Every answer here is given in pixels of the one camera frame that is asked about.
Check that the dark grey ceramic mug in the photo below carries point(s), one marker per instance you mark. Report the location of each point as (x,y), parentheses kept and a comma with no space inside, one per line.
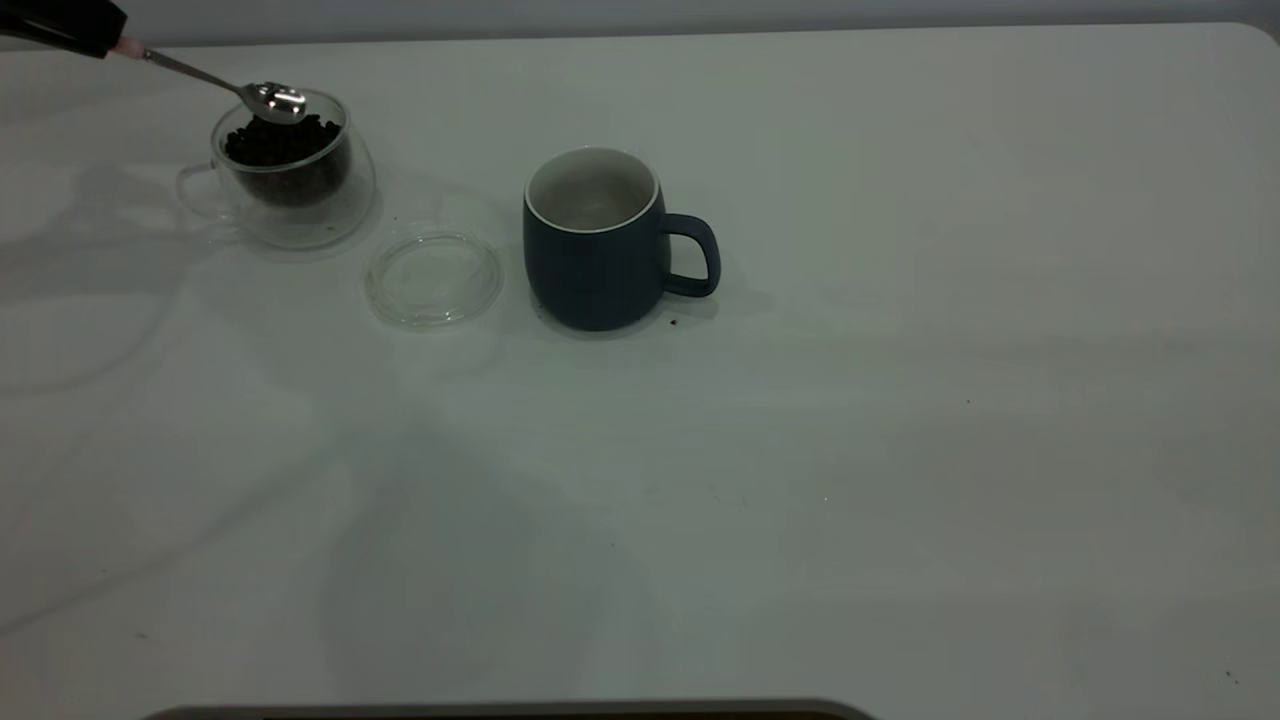
(590,280)

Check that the heap of coffee beans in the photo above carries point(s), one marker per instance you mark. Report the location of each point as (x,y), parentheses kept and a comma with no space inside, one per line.
(290,165)

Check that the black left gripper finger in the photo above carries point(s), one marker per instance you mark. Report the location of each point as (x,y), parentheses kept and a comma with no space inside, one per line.
(60,20)

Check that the clear round glass lid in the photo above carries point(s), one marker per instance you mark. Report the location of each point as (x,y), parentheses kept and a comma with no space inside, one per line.
(430,312)

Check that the clear double-wall glass cup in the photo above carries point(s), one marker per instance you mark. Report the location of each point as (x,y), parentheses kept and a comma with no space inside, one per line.
(345,215)

